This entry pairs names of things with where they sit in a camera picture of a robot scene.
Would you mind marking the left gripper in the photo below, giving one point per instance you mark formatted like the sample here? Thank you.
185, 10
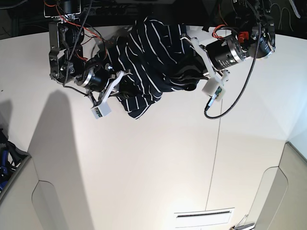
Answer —
196, 61

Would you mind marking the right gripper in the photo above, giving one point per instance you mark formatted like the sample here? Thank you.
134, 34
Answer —
128, 88

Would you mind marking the navy white striped T-shirt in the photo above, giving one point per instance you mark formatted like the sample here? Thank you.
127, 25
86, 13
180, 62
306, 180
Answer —
151, 52

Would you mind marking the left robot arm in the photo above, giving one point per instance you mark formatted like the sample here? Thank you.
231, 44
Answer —
250, 34

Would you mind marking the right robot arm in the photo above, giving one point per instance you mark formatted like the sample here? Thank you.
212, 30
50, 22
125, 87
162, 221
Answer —
78, 56

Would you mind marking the white power strip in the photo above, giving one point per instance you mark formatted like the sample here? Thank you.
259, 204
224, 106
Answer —
108, 10

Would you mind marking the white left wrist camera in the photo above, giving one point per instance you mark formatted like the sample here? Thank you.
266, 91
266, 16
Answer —
214, 87

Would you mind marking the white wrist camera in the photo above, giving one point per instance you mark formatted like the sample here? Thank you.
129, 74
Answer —
214, 87
101, 110

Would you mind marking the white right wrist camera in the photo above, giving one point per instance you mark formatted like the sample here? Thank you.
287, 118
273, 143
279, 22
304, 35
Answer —
101, 110

